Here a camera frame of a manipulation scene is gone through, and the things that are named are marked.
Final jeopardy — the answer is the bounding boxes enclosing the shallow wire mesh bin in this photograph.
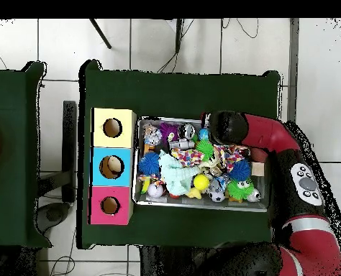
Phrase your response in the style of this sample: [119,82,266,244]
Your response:
[132,115,275,213]

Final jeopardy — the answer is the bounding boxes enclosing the mint green cloth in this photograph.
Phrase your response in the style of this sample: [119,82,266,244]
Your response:
[158,149,201,196]

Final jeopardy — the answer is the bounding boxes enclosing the blue spiky rubber ball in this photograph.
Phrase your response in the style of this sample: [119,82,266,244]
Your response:
[137,151,162,175]

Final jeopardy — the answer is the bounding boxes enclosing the small wooden block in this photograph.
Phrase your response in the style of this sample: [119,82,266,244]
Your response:
[251,161,265,177]

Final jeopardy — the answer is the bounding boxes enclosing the clear plastic packet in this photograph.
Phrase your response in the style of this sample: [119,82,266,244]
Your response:
[142,123,163,146]

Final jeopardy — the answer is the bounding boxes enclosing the green spiky toy with eyes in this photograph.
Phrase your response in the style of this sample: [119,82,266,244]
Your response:
[226,178,256,202]

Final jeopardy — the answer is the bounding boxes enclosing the black tripod leg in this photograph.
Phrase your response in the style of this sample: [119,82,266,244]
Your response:
[88,18,113,50]
[174,18,185,54]

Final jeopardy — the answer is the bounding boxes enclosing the wooden box with three holes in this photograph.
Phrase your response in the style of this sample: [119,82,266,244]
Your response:
[88,107,137,226]

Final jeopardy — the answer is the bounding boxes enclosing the white cloth with colourful dots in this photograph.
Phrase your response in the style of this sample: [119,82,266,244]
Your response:
[171,143,247,173]

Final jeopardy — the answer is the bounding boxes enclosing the silver plastic toy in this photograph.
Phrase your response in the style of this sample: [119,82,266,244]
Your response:
[170,137,196,150]

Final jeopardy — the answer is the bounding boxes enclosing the purple spiky toy with eyes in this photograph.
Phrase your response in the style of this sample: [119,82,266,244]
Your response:
[158,122,181,143]

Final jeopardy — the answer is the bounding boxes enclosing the white baseball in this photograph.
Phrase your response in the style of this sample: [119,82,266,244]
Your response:
[147,183,164,198]

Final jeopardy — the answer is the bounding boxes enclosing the black upright panel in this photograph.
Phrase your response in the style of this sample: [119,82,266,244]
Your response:
[62,100,78,203]

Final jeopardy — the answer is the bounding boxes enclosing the grey floor cable cover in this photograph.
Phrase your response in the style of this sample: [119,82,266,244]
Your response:
[286,18,300,123]

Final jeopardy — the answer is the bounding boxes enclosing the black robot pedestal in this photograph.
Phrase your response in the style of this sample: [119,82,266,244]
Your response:
[140,245,209,276]

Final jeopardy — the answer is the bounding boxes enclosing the grey round stand base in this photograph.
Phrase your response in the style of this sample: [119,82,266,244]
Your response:
[35,202,71,234]

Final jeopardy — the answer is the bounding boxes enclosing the green spiky rubber ball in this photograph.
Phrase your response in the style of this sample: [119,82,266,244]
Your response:
[195,139,216,162]

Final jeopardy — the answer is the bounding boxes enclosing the dark green table cloth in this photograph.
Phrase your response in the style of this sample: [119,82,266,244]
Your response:
[76,59,282,250]
[0,60,53,249]

